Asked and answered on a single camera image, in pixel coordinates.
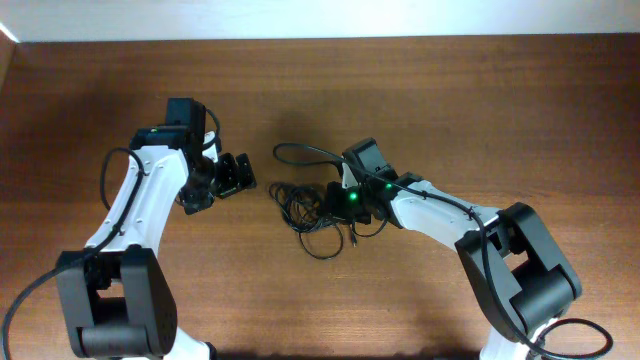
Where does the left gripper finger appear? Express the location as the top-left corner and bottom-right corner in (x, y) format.
(236, 153), (257, 189)
(215, 153), (240, 199)

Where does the thin black cable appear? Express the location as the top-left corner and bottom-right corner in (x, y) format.
(268, 181), (389, 261)

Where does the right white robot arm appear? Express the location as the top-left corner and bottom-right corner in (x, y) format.
(328, 138), (582, 359)

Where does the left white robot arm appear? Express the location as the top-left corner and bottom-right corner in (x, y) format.
(56, 98), (256, 359)

